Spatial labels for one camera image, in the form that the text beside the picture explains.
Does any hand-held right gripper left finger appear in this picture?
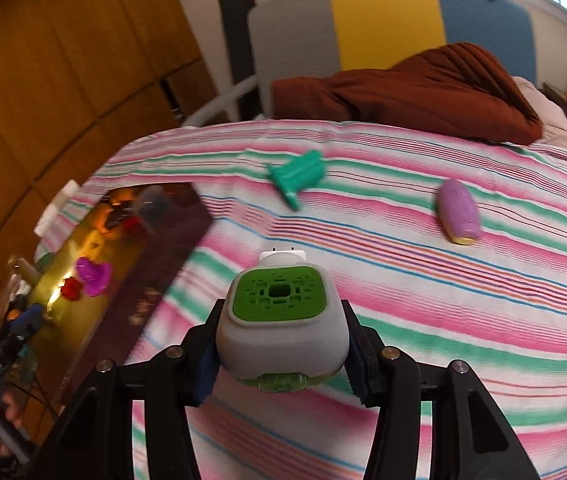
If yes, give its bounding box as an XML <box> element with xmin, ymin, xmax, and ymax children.
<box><xmin>38</xmin><ymin>297</ymin><xmax>229</xmax><ymax>480</ymax></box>

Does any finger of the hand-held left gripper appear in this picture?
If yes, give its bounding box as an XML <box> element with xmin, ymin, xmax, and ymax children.
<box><xmin>6</xmin><ymin>302</ymin><xmax>46</xmax><ymax>333</ymax></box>

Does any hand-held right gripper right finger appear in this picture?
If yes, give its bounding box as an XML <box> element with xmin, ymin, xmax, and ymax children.
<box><xmin>341</xmin><ymin>299</ymin><xmax>527</xmax><ymax>480</ymax></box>

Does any red plastic block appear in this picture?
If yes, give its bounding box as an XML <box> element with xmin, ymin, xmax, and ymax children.
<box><xmin>60</xmin><ymin>278</ymin><xmax>84</xmax><ymax>302</ymax></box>

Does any purple plastic cup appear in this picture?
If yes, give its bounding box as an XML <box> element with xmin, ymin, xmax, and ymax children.
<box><xmin>74</xmin><ymin>256</ymin><xmax>113</xmax><ymax>298</ymax></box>

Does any white green plug-in device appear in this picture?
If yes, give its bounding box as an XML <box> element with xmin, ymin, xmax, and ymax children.
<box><xmin>216</xmin><ymin>247</ymin><xmax>351</xmax><ymax>393</ymax></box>

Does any dark brown gift box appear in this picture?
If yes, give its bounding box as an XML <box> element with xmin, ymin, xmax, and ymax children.
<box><xmin>33</xmin><ymin>182</ymin><xmax>214</xmax><ymax>406</ymax></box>

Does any striped bed sheet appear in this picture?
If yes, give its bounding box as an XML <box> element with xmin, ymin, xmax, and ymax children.
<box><xmin>33</xmin><ymin>119</ymin><xmax>567</xmax><ymax>480</ymax></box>

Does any teal plastic piece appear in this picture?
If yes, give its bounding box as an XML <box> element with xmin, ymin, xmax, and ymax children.
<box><xmin>268</xmin><ymin>151</ymin><xmax>325</xmax><ymax>211</ymax></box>

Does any wooden wardrobe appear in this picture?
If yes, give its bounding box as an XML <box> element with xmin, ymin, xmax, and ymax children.
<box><xmin>0</xmin><ymin>0</ymin><xmax>234</xmax><ymax>361</ymax></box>

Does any brown quilted blanket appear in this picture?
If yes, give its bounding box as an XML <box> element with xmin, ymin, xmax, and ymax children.
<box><xmin>269</xmin><ymin>42</ymin><xmax>544</xmax><ymax>145</ymax></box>

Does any pink duvet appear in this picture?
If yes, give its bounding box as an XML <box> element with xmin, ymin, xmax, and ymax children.
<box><xmin>511</xmin><ymin>76</ymin><xmax>567</xmax><ymax>161</ymax></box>

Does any multicolour padded headboard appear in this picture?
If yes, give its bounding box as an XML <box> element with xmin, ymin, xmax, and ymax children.
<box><xmin>248</xmin><ymin>0</ymin><xmax>537</xmax><ymax>121</ymax></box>

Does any white metal rail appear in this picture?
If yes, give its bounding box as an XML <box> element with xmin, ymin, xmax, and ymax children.
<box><xmin>180</xmin><ymin>77</ymin><xmax>259</xmax><ymax>128</ymax></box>

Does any black bed post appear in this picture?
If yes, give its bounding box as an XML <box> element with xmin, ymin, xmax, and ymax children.
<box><xmin>219</xmin><ymin>0</ymin><xmax>264</xmax><ymax>121</ymax></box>

